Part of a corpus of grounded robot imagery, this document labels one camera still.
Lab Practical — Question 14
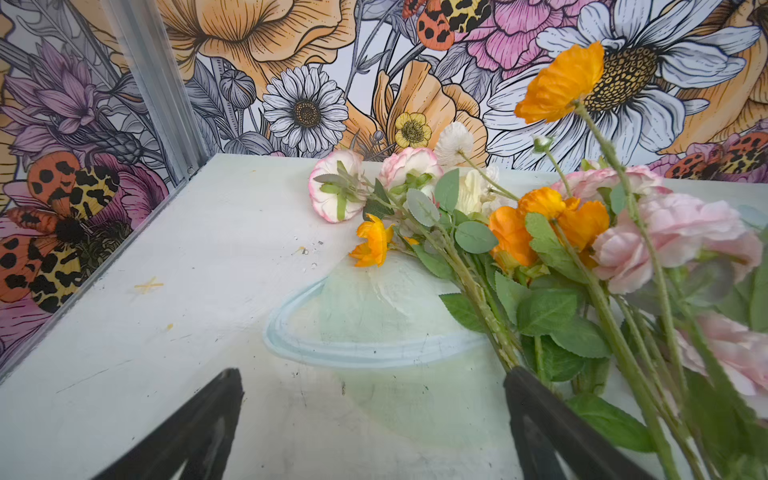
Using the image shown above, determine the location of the large pink peony stem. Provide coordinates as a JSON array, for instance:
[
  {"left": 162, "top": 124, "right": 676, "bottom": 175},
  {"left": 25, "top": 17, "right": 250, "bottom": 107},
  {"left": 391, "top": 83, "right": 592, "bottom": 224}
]
[{"left": 697, "top": 311, "right": 767, "bottom": 419}]

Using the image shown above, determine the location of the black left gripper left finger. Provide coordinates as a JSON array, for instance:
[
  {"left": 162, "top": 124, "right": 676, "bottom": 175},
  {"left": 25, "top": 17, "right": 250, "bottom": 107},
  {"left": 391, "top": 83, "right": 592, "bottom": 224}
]
[{"left": 96, "top": 368, "right": 244, "bottom": 479}]

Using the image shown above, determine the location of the orange poppy flower stem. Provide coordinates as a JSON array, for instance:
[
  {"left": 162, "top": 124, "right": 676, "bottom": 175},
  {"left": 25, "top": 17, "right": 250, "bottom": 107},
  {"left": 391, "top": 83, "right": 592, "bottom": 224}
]
[{"left": 499, "top": 42, "right": 680, "bottom": 479}]

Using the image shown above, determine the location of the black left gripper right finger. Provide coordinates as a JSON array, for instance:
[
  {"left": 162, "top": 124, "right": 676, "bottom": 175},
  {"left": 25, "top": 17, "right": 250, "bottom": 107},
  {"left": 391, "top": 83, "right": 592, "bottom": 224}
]
[{"left": 504, "top": 367, "right": 651, "bottom": 479}]

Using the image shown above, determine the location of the pink rose flower stem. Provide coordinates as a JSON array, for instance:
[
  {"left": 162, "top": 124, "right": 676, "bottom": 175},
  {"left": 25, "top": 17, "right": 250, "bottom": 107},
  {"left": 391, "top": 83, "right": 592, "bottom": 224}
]
[{"left": 551, "top": 164, "right": 768, "bottom": 480}]

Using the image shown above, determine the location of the small orange flower stem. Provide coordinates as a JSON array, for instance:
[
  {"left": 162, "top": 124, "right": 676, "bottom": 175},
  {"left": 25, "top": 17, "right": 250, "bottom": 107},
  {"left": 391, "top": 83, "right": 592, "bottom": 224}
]
[{"left": 348, "top": 213, "right": 421, "bottom": 268}]

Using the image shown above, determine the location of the white flower stem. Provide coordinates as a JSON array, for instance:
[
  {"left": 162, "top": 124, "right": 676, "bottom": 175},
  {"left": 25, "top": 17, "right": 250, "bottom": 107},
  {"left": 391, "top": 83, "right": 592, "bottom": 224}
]
[{"left": 434, "top": 122, "right": 510, "bottom": 218}]

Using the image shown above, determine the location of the pink-edged white carnation stem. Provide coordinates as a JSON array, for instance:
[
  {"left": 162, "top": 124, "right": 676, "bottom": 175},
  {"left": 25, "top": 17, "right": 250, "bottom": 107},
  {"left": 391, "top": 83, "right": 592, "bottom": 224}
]
[{"left": 308, "top": 147, "right": 523, "bottom": 370}]

